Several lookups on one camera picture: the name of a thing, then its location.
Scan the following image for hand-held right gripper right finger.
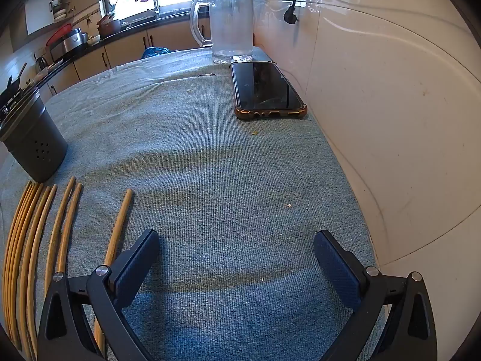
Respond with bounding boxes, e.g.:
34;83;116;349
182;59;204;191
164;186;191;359
314;230;438;361

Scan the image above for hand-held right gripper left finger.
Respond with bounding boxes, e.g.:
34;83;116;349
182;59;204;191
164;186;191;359
37;229;160;361

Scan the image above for set of bamboo chopsticks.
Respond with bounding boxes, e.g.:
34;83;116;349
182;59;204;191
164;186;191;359
2;177;134;359

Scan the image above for dark grey chopstick holder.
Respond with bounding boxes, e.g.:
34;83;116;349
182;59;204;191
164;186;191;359
0;87;69;183

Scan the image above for red pot with utensils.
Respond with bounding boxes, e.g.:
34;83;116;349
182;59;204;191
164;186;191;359
97;12;121;39

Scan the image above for smartphone in brown case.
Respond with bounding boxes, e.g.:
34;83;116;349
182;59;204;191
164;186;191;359
230;61;308;121

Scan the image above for beige lower cabinets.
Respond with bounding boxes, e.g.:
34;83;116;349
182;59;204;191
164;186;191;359
38;17;213;96

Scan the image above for blue plastic bag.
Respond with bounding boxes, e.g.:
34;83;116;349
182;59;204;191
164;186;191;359
141;47;174;60

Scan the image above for silver rice cooker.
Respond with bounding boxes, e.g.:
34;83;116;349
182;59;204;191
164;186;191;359
51;28;89;59

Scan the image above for red plastic basin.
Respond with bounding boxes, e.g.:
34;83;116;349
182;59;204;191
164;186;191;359
46;23;72;46

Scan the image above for black kitchen countertop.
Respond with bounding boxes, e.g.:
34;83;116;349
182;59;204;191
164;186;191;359
23;9;211;94

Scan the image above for clear glass mug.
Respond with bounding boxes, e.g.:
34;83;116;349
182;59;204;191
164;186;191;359
189;0;255;64

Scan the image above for open shelf with bowls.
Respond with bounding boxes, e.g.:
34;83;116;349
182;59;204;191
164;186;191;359
51;0;70;21

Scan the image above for white upper cabinets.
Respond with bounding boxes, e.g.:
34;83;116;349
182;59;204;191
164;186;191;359
23;0;79;36

